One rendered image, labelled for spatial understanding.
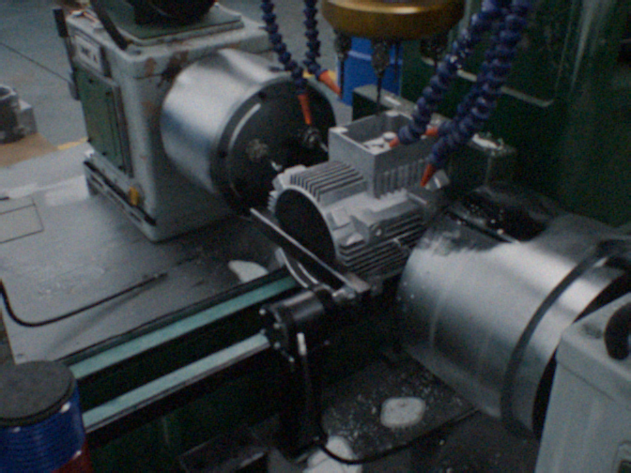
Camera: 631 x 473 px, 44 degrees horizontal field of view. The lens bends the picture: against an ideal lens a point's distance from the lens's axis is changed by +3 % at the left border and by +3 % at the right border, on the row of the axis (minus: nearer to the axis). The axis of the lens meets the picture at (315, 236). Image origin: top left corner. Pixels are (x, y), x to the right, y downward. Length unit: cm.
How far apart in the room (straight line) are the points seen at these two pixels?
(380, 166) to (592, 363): 44
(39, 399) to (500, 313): 45
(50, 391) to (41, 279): 89
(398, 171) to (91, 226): 73
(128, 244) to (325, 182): 58
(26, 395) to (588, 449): 47
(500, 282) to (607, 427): 17
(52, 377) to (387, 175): 59
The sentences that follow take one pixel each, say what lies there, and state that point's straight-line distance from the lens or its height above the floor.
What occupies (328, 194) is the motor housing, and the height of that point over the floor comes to 110.
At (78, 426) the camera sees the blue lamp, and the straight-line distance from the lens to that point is 58.
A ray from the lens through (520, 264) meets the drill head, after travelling 80.
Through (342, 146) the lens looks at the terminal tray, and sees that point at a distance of 105.
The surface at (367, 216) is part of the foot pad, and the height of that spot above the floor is 108.
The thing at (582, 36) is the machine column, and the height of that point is 128.
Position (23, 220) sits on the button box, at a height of 106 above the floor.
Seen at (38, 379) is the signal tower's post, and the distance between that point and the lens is 57.
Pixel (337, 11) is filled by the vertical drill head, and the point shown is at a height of 132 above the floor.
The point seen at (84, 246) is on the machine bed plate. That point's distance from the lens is 150.
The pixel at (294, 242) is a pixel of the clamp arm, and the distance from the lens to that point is 102.
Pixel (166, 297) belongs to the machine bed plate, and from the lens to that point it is 133.
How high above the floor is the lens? 158
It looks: 32 degrees down
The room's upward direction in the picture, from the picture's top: straight up
